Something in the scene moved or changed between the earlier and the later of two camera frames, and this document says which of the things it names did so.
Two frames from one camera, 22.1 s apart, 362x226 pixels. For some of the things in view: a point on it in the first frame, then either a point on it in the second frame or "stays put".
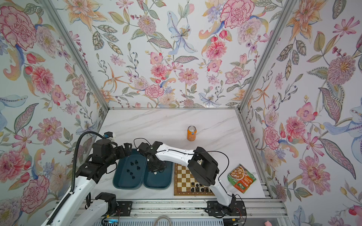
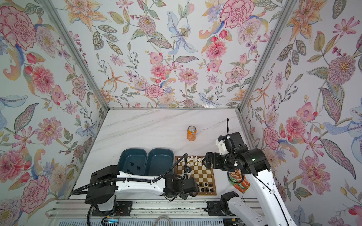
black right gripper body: (158, 167) → (222, 163)
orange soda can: (191, 133) stays put
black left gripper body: (120, 153) → (183, 195)
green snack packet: (242, 178) stays put
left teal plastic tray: (129, 171) stays put
